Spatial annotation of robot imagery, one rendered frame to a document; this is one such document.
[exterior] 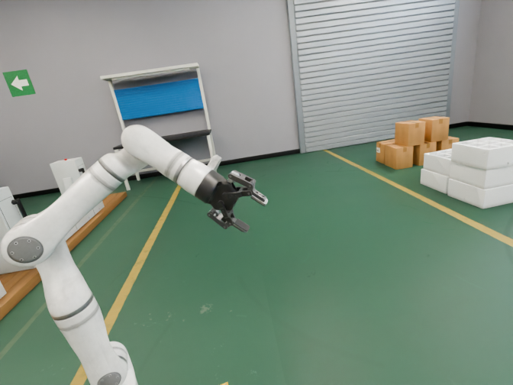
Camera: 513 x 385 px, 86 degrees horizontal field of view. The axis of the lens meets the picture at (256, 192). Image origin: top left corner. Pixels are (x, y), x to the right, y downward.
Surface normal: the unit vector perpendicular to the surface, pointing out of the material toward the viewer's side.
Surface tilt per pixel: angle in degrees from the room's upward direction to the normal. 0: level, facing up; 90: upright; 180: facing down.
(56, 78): 90
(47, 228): 86
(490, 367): 0
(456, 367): 0
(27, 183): 90
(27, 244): 89
